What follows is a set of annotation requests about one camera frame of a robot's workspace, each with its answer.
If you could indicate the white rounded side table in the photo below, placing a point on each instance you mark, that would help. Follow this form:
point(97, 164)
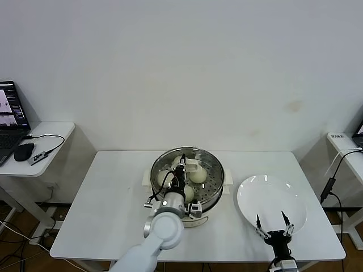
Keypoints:
point(51, 141)

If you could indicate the open black laptop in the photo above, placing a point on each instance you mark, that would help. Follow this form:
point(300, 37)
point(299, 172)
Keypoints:
point(8, 133)

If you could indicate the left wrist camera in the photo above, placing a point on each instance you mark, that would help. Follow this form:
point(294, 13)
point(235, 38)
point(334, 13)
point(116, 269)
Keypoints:
point(195, 209)

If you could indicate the white round plate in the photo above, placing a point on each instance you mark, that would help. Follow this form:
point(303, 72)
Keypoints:
point(269, 198)

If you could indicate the white wall socket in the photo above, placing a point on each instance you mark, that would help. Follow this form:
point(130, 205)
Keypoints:
point(52, 187)

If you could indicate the small black stickered device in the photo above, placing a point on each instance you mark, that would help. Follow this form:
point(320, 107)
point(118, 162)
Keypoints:
point(38, 158)

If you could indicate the white steamed baozi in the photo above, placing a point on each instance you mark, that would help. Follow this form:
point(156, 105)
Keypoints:
point(163, 179)
point(189, 194)
point(198, 176)
point(176, 161)

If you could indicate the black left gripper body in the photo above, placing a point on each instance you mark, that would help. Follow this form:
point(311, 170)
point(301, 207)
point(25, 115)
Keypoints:
point(178, 181)

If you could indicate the white labelled side table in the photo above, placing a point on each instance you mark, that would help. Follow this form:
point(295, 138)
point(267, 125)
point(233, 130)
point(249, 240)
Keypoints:
point(353, 204)

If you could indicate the printed table label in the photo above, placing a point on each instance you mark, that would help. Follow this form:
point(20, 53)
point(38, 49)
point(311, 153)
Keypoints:
point(337, 136)

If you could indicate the cream electric cooker pot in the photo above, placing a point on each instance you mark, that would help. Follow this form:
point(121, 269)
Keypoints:
point(228, 181)

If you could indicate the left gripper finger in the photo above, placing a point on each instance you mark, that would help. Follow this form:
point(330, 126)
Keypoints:
point(185, 163)
point(180, 165)

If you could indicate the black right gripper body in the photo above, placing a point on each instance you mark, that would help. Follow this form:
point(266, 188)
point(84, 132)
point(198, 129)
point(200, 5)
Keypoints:
point(279, 239)

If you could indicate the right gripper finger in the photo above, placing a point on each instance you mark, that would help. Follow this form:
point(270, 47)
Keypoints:
point(258, 225)
point(286, 221)

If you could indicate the black computer mouse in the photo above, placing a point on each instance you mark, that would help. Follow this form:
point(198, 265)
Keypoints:
point(24, 152)

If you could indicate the perforated steel steamer basket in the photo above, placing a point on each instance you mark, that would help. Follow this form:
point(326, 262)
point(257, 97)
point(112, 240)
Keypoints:
point(217, 198)

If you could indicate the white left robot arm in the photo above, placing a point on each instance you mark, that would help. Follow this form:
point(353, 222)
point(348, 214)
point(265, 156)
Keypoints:
point(164, 229)

